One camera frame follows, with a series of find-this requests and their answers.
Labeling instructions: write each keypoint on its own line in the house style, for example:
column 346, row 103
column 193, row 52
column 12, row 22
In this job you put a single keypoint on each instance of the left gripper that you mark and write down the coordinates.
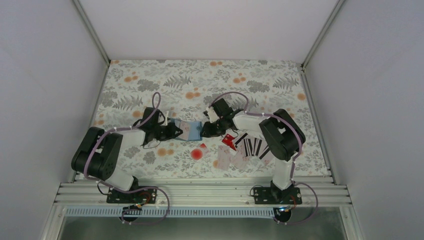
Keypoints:
column 171, row 134

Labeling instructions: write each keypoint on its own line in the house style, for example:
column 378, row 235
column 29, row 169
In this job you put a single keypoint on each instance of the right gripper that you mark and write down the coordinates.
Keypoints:
column 209, row 132

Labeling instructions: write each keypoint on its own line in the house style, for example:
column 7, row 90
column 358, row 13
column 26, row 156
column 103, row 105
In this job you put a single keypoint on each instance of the teal card holder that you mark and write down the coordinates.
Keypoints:
column 198, row 124

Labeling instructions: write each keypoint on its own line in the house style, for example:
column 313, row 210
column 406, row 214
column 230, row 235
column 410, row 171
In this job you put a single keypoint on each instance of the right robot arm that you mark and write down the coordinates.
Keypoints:
column 283, row 138

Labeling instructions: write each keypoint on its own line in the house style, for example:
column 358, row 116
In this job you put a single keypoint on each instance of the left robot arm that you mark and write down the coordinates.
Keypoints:
column 98, row 153

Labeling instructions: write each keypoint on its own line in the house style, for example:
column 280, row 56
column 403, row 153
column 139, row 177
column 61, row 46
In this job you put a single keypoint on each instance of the red bank card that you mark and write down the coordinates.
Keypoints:
column 228, row 140

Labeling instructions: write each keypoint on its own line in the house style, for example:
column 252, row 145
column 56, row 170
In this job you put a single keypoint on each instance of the black striped card pile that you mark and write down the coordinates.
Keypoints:
column 254, row 147

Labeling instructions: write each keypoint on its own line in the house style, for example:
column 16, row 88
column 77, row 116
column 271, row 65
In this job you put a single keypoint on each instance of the floral table mat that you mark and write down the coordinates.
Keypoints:
column 187, row 87

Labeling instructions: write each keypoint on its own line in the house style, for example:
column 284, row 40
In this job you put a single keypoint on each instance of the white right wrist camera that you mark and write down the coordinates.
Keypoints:
column 211, row 114

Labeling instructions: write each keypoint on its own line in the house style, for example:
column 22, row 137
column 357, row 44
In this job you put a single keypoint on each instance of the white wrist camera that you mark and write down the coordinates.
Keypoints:
column 211, row 114
column 166, row 117

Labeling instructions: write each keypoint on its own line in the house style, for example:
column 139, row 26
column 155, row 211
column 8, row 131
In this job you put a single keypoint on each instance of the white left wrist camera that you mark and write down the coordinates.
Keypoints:
column 166, row 117

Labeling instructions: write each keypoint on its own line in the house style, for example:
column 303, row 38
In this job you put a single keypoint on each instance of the aluminium rail frame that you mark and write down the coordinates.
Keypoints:
column 210, row 192

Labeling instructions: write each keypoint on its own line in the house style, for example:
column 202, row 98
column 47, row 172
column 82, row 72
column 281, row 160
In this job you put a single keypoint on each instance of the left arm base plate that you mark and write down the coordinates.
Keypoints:
column 145, row 196

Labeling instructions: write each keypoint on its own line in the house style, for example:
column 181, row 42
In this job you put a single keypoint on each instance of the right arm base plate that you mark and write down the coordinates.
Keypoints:
column 275, row 196

